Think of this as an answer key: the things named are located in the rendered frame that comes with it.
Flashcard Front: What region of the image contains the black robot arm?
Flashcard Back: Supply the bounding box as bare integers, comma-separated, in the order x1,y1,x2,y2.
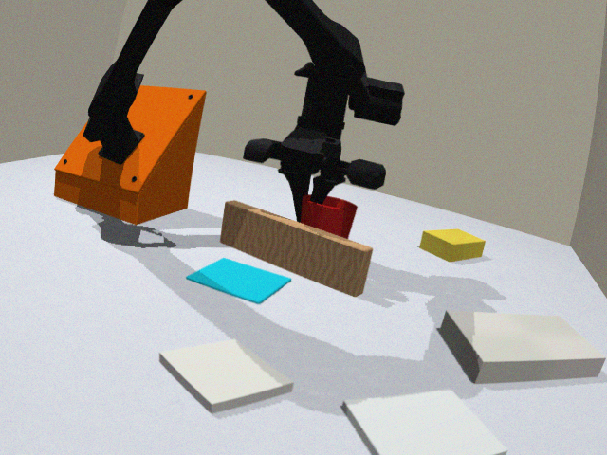
83,0,405,175

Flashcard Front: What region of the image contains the dark red cup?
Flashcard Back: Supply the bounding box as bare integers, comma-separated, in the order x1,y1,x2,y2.
301,194,357,239

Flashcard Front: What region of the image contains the brown wooden bar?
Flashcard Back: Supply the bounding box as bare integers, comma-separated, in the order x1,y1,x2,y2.
219,201,374,297

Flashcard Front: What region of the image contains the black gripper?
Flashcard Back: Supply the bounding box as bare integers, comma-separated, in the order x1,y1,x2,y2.
243,109,386,223

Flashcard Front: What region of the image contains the yellow block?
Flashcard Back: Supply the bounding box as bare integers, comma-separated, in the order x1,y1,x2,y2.
419,229,486,262

